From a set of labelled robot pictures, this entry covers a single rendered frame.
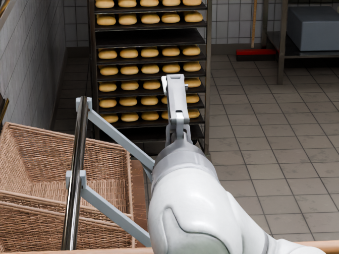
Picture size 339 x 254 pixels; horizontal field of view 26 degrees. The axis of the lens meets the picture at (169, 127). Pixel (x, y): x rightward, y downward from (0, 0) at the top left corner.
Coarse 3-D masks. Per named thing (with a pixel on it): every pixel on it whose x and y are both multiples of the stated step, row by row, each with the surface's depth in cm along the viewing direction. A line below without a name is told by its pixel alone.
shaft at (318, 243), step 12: (336, 240) 136; (12, 252) 132; (24, 252) 132; (36, 252) 132; (48, 252) 132; (60, 252) 132; (72, 252) 132; (84, 252) 132; (96, 252) 132; (108, 252) 132; (120, 252) 132; (132, 252) 132; (144, 252) 132; (336, 252) 135
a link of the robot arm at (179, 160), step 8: (176, 152) 96; (184, 152) 95; (192, 152) 96; (160, 160) 96; (168, 160) 94; (176, 160) 93; (184, 160) 93; (192, 160) 93; (200, 160) 94; (208, 160) 96; (160, 168) 94; (168, 168) 92; (176, 168) 91; (200, 168) 92; (208, 168) 93; (152, 176) 97; (160, 176) 92; (216, 176) 94; (152, 184) 94; (152, 192) 93
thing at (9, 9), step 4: (0, 0) 224; (12, 0) 224; (16, 0) 230; (8, 4) 217; (12, 4) 222; (8, 8) 215; (12, 8) 221; (4, 12) 208; (8, 12) 214; (4, 16) 207; (8, 16) 213; (0, 20) 201; (4, 20) 206; (0, 24) 199; (0, 28) 198
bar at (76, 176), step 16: (80, 112) 203; (80, 128) 192; (112, 128) 217; (80, 144) 183; (128, 144) 219; (80, 160) 175; (144, 160) 221; (80, 176) 168; (80, 192) 162; (96, 208) 172; (112, 208) 173; (64, 224) 148; (128, 224) 174; (64, 240) 142; (144, 240) 176
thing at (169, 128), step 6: (186, 84) 108; (168, 108) 106; (168, 114) 105; (168, 120) 106; (168, 126) 105; (174, 126) 105; (186, 126) 105; (168, 132) 104; (186, 132) 105; (168, 138) 104; (168, 144) 103
